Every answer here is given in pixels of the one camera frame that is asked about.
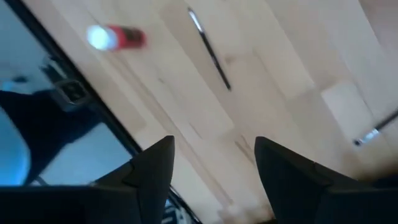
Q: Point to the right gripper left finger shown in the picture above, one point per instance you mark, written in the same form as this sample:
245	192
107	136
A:
152	180

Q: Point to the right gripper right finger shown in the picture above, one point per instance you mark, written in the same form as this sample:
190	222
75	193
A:
286	186

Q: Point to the black paintbrush silver ferrule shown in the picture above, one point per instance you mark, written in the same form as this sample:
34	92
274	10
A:
368	136
214	59

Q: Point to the small red paint bottle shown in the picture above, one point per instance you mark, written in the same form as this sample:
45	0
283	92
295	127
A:
127	37

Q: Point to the black aluminium table frame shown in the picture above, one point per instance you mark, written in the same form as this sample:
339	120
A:
107	118

